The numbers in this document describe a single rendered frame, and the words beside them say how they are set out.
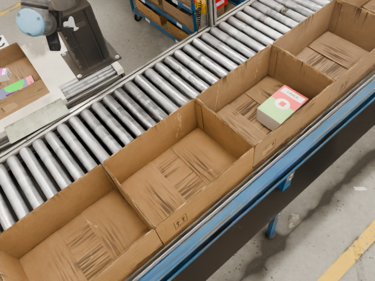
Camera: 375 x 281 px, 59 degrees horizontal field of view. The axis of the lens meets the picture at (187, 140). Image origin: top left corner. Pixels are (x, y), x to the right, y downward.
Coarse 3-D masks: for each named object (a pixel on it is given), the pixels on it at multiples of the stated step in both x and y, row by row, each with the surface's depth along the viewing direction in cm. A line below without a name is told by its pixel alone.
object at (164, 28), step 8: (176, 0) 239; (192, 0) 222; (240, 0) 254; (136, 8) 309; (160, 8) 271; (184, 8) 237; (192, 8) 228; (224, 8) 261; (232, 8) 260; (136, 16) 315; (144, 16) 300; (168, 16) 263; (192, 16) 234; (152, 24) 296; (176, 24) 260; (184, 24) 256; (168, 32) 284; (192, 32) 248
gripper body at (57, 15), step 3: (51, 12) 131; (54, 12) 134; (57, 12) 134; (54, 15) 134; (57, 15) 138; (57, 18) 135; (60, 18) 140; (57, 21) 135; (60, 21) 137; (57, 24) 136; (60, 24) 137; (57, 27) 136; (60, 27) 139; (57, 30) 136; (60, 30) 137
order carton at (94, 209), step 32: (64, 192) 103; (96, 192) 113; (32, 224) 102; (64, 224) 112; (96, 224) 111; (128, 224) 110; (0, 256) 96; (32, 256) 107; (64, 256) 106; (96, 256) 106; (128, 256) 91
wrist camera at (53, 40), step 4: (56, 32) 135; (48, 36) 135; (52, 36) 135; (56, 36) 135; (48, 40) 136; (52, 40) 136; (56, 40) 136; (48, 44) 138; (52, 44) 138; (56, 44) 138; (60, 44) 140; (52, 48) 139; (56, 48) 139; (60, 48) 140
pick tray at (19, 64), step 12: (12, 48) 182; (0, 60) 182; (12, 60) 186; (24, 60) 186; (12, 72) 181; (24, 72) 180; (36, 72) 177; (0, 84) 177; (36, 84) 162; (12, 96) 159; (24, 96) 162; (36, 96) 167; (0, 108) 159; (12, 108) 163
